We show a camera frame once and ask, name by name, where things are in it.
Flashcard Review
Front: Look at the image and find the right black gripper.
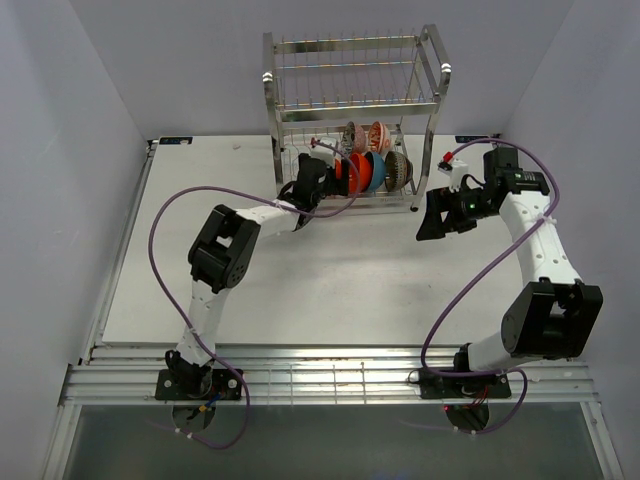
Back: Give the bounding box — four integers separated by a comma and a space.
415, 184, 497, 241

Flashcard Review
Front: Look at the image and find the orange plastic bowl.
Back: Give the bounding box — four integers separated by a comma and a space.
348, 152, 373, 194
334, 158, 351, 182

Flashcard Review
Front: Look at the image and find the blue ceramic bowl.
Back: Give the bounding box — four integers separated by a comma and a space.
365, 151, 386, 192

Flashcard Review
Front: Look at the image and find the brown bowl dark patterned rim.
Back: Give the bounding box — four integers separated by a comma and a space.
385, 150, 413, 192

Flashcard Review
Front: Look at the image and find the grey leaf patterned bowl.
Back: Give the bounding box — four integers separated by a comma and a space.
341, 121, 368, 156

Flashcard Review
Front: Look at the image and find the orange floral white bowl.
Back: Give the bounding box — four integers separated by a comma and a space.
367, 121, 391, 157

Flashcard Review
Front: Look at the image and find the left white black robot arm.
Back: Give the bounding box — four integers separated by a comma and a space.
158, 153, 363, 402

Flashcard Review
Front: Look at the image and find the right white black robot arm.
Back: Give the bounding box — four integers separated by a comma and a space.
416, 139, 604, 397

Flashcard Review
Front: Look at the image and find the stainless steel dish rack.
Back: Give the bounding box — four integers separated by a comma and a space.
262, 24, 452, 211

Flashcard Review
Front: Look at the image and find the right blue table sticker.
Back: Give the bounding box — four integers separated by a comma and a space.
454, 135, 487, 144

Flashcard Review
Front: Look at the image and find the blue table sticker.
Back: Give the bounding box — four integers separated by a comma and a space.
158, 136, 193, 145
454, 135, 487, 144

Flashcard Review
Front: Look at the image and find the left blue table sticker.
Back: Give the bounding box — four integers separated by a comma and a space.
158, 136, 193, 145

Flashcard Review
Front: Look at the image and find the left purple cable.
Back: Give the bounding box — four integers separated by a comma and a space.
149, 137, 362, 449

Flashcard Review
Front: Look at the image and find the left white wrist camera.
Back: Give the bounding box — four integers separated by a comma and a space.
311, 142, 340, 168

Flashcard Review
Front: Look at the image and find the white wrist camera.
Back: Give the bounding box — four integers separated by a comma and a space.
437, 152, 469, 192
311, 142, 340, 168

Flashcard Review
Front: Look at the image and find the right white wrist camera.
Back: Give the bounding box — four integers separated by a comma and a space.
437, 152, 469, 192

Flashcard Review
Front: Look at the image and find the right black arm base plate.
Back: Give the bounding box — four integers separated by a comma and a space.
408, 368, 511, 400

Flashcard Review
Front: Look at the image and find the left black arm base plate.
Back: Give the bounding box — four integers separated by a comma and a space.
154, 369, 242, 401

